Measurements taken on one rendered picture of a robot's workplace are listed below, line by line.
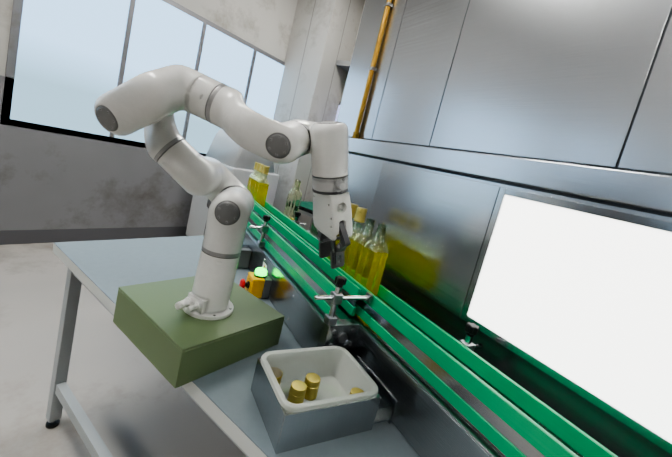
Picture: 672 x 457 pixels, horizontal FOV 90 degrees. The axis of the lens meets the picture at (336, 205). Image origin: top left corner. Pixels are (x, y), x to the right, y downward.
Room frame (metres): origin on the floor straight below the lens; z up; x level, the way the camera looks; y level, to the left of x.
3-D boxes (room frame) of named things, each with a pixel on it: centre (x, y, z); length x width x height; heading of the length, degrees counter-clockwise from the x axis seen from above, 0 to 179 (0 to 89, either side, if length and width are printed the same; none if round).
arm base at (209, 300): (0.81, 0.26, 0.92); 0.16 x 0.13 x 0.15; 157
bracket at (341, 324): (0.84, -0.09, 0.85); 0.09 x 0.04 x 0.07; 121
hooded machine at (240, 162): (3.86, 1.15, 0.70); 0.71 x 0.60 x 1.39; 146
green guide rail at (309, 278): (1.60, 0.40, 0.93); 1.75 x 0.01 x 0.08; 31
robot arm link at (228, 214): (0.84, 0.25, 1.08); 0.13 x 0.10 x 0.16; 10
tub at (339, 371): (0.68, -0.05, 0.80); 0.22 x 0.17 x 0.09; 121
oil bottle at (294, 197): (1.76, 0.22, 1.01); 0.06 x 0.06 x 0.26; 39
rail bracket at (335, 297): (0.83, -0.08, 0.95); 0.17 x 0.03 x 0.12; 121
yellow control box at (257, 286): (1.16, 0.20, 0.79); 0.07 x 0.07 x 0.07; 31
